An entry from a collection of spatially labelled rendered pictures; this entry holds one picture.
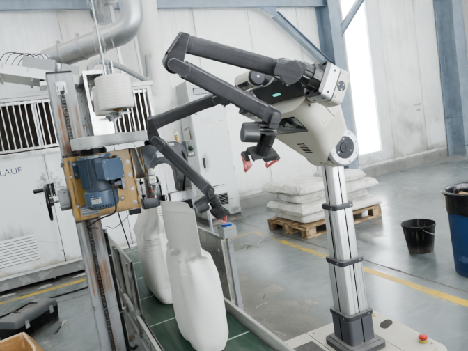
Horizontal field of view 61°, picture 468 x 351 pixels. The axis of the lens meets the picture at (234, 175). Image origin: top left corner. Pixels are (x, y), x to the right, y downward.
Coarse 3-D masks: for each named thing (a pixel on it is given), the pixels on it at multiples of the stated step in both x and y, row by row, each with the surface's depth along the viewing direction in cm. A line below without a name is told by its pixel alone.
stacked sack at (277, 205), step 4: (276, 200) 513; (280, 200) 511; (268, 204) 516; (272, 204) 509; (276, 204) 501; (280, 204) 495; (284, 204) 489; (268, 208) 516; (272, 208) 507; (276, 208) 496; (280, 208) 492; (280, 212) 497
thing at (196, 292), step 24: (168, 216) 182; (192, 216) 166; (168, 240) 206; (192, 240) 170; (168, 264) 195; (192, 264) 172; (192, 288) 172; (216, 288) 175; (192, 312) 174; (216, 312) 174; (192, 336) 178; (216, 336) 175
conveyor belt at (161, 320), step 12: (132, 252) 371; (144, 288) 272; (144, 300) 252; (156, 300) 249; (144, 312) 234; (156, 312) 231; (168, 312) 229; (156, 324) 216; (168, 324) 214; (228, 324) 203; (156, 336) 202; (168, 336) 200; (180, 336) 198; (228, 336) 191; (240, 336) 189; (252, 336) 187; (168, 348) 189; (180, 348) 187; (192, 348) 185; (228, 348) 180; (240, 348) 179; (252, 348) 177; (264, 348) 176
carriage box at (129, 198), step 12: (84, 156) 196; (120, 156) 203; (132, 168) 206; (72, 180) 194; (132, 180) 206; (72, 192) 193; (84, 192) 196; (120, 192) 204; (132, 192) 206; (72, 204) 194; (84, 204) 196; (120, 204) 204; (132, 204) 206; (84, 216) 196; (96, 216) 199
